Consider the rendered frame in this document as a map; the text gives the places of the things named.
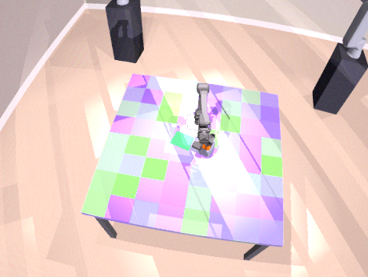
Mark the orange l-shaped part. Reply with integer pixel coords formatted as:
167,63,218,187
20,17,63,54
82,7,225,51
202,144,211,150

